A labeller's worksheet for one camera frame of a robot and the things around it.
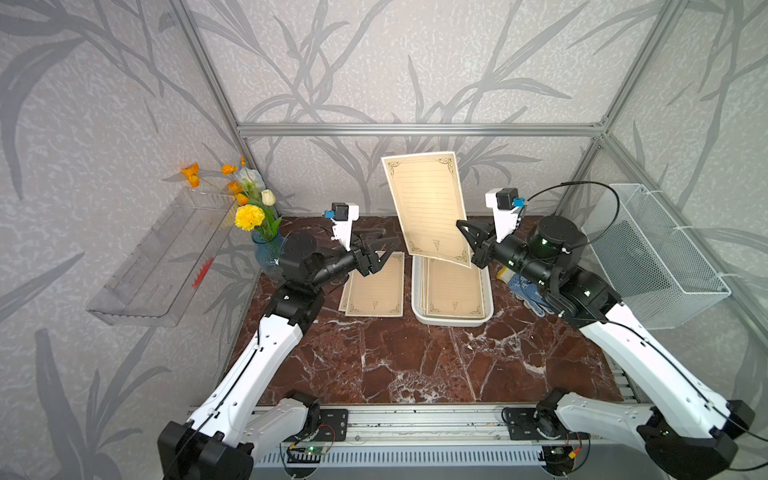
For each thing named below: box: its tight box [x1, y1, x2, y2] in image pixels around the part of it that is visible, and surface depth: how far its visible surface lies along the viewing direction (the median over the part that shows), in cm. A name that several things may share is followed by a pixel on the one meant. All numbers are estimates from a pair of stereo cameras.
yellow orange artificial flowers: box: [181, 155, 283, 234], surface depth 81 cm
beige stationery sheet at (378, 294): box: [345, 251, 405, 317], surface depth 98 cm
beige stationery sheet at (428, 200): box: [381, 152, 471, 268], surface depth 62 cm
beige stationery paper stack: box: [420, 257, 485, 319], surface depth 98 cm
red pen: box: [192, 257, 215, 288], surface depth 67 cm
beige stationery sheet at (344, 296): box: [338, 273, 350, 312], surface depth 98 cm
